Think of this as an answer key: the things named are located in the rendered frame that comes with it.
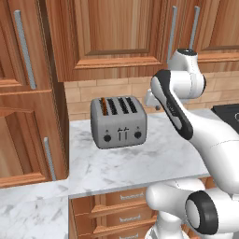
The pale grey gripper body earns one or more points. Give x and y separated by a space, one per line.
150 99

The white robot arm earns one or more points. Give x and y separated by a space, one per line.
214 140

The grey four-slot toaster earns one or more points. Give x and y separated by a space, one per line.
118 124

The dark toaster lever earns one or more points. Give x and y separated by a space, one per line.
119 134
126 134

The brown bread slice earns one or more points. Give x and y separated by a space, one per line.
104 106

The wide wooden cupboard door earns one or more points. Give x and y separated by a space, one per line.
112 34

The black hob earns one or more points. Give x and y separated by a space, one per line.
228 113

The wooden drawer front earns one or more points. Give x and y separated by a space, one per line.
130 196
130 218
130 235

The tall wooden cupboard door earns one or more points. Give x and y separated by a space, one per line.
28 140
9 46

